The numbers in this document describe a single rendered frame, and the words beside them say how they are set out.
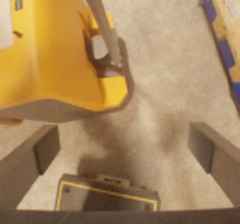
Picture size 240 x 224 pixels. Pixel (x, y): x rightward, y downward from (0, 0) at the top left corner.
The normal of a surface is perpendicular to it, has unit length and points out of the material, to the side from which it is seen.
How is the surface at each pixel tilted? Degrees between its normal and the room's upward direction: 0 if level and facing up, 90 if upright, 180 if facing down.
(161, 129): 0
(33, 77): 14
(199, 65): 0
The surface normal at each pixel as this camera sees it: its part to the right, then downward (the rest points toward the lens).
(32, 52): 0.10, -0.21
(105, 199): -0.14, -0.16
